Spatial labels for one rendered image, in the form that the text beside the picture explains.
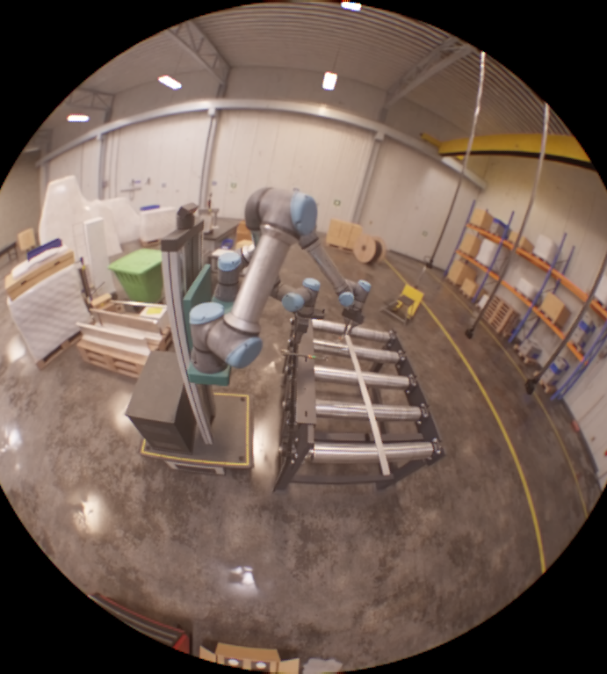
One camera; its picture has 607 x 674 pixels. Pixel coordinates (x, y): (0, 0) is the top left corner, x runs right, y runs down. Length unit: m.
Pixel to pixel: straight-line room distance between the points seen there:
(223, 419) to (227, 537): 1.00
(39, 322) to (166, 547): 2.99
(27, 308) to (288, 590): 3.94
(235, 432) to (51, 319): 2.98
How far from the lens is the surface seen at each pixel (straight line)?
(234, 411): 1.93
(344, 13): 8.89
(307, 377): 1.09
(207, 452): 1.78
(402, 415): 1.57
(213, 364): 0.79
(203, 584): 2.07
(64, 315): 3.71
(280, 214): 0.59
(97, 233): 4.11
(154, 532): 2.13
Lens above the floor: 1.97
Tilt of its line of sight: 37 degrees down
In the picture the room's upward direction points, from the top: 15 degrees clockwise
